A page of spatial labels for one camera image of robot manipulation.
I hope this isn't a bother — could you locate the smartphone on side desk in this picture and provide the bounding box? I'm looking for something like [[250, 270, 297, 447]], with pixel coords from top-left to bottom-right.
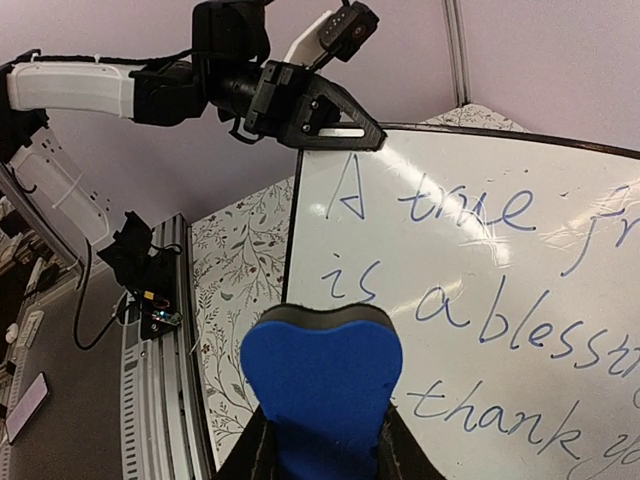
[[5, 372, 50, 445]]

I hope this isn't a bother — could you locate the floral patterned table mat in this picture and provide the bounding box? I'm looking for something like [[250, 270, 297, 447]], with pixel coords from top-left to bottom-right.
[[191, 178, 294, 465]]

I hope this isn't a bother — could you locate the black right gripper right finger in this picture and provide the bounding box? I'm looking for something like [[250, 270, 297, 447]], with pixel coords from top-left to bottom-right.
[[376, 403, 446, 480]]

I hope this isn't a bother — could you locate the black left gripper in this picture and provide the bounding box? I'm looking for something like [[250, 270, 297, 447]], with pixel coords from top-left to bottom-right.
[[244, 61, 387, 151]]

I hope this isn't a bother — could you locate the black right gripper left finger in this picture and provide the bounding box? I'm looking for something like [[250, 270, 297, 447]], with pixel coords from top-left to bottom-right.
[[214, 406, 279, 480]]

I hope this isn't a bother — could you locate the blue whiteboard eraser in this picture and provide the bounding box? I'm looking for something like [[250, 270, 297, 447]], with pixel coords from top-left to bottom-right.
[[240, 303, 403, 479]]

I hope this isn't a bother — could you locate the right aluminium corner post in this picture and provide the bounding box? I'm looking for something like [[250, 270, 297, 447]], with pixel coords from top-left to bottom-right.
[[441, 0, 472, 107]]

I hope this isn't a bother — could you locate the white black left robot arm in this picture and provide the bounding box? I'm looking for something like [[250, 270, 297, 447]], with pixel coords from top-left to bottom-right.
[[1, 1, 386, 283]]

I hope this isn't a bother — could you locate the white whiteboard black frame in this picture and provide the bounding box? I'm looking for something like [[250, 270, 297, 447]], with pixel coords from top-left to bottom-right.
[[285, 126, 639, 479]]

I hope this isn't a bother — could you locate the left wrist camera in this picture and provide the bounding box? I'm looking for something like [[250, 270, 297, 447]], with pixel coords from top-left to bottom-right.
[[284, 1, 380, 72]]

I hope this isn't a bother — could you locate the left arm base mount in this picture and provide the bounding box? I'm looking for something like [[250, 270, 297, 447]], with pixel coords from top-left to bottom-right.
[[98, 211, 183, 340]]

